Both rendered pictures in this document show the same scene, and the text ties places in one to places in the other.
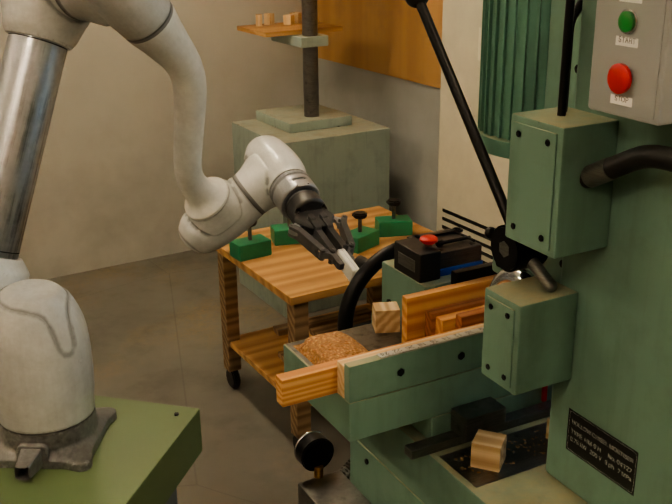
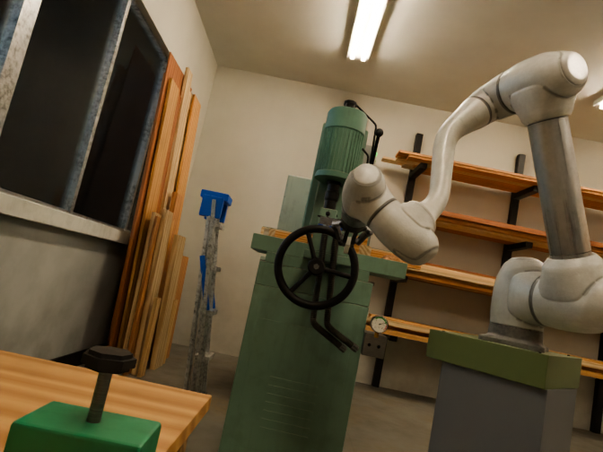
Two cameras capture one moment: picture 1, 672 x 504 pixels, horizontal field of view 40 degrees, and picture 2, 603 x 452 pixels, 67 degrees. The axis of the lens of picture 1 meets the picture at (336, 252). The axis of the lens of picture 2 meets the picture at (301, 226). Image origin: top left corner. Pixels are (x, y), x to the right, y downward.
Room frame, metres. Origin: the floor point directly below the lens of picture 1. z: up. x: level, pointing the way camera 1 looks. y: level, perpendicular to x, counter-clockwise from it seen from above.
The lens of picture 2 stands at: (2.95, 0.61, 0.73)
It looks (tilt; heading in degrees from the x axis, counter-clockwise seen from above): 8 degrees up; 212
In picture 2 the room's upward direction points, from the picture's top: 12 degrees clockwise
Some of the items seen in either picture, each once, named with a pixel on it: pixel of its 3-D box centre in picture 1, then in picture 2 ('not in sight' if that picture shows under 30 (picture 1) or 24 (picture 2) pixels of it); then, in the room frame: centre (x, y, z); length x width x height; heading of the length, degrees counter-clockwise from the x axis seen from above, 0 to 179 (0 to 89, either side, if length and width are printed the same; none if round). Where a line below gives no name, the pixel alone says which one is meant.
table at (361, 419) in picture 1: (466, 333); (327, 256); (1.37, -0.21, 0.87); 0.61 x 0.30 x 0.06; 118
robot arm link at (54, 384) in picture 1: (35, 348); (523, 292); (1.36, 0.49, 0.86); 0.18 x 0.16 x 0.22; 53
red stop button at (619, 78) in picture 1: (619, 78); not in sight; (0.93, -0.28, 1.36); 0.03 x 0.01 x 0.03; 28
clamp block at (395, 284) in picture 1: (437, 290); (330, 243); (1.45, -0.17, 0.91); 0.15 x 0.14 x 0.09; 118
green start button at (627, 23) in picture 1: (626, 21); not in sight; (0.93, -0.28, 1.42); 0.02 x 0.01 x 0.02; 28
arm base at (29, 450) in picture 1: (45, 431); (515, 336); (1.34, 0.48, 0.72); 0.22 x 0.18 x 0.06; 178
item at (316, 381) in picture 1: (471, 340); (346, 250); (1.24, -0.20, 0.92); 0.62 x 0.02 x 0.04; 118
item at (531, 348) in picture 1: (527, 334); not in sight; (1.06, -0.24, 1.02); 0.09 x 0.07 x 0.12; 118
